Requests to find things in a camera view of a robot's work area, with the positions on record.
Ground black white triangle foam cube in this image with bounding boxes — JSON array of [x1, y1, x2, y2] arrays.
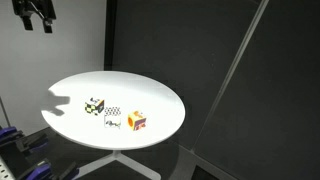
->
[[103, 106, 122, 129]]

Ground checkered fox foam cube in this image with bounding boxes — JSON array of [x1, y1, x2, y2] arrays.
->
[[84, 96, 106, 117]]

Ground white table base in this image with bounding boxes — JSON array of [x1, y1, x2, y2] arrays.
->
[[75, 149, 162, 180]]

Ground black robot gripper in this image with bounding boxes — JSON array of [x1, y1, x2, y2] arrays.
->
[[11, 0, 57, 34]]

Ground orange circle foam cube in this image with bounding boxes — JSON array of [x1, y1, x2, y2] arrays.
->
[[127, 110, 148, 132]]

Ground purple black spring clamp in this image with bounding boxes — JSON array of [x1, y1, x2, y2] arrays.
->
[[18, 158, 80, 180], [0, 125, 50, 154]]

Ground black vertical wall post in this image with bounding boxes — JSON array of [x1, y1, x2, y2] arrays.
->
[[104, 0, 118, 71]]

